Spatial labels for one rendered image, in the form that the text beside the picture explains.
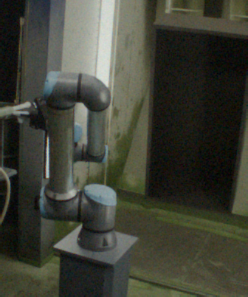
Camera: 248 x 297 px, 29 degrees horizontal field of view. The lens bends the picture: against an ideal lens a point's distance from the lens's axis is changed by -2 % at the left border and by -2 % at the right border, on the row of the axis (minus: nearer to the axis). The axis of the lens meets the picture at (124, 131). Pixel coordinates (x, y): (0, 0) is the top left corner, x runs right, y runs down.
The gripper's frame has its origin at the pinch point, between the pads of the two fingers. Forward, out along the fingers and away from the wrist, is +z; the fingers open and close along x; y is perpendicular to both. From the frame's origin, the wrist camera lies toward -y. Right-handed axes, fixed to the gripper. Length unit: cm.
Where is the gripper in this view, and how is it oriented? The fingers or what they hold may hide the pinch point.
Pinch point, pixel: (21, 106)
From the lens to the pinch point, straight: 256.2
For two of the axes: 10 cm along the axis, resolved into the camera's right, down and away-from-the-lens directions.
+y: -0.8, 8.8, 4.7
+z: -8.3, -3.2, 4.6
